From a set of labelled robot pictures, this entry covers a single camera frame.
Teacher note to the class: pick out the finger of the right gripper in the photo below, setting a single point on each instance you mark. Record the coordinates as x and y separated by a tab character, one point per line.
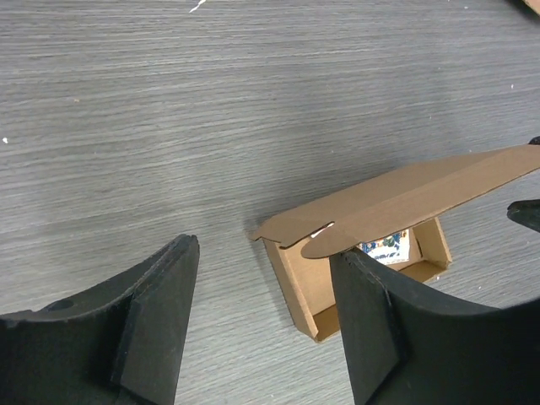
525	213

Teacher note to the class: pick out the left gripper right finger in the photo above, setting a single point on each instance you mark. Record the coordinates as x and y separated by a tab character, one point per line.
407	343

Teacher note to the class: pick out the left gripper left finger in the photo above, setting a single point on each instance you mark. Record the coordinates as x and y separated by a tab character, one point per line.
118	342

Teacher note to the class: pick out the brown cardboard box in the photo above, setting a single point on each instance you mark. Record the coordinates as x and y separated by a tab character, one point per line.
299	241

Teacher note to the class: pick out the small white carton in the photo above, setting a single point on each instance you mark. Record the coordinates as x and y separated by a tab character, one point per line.
390	250

